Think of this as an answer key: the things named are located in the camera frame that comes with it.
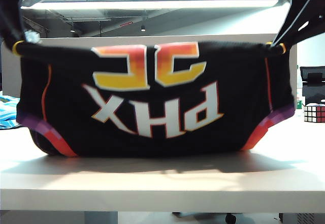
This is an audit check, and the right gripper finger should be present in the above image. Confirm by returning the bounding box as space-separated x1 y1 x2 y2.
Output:
270 0 315 48
278 0 325 50

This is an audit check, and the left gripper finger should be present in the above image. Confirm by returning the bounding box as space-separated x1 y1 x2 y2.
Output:
24 29 42 44
0 0 26 53

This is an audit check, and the black Durant basketball jersey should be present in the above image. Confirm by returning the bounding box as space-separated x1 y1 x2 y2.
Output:
12 40 297 158

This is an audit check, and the black office chair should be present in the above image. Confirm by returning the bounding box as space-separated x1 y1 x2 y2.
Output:
299 66 325 106

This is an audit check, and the blue patterned cloth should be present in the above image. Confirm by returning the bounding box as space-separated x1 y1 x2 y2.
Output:
0 94 21 130

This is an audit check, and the Rubik's cube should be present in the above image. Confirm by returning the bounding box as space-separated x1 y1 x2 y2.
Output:
303 103 325 123

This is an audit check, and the white overhead light bar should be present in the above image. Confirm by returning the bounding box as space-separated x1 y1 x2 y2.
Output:
21 0 288 10

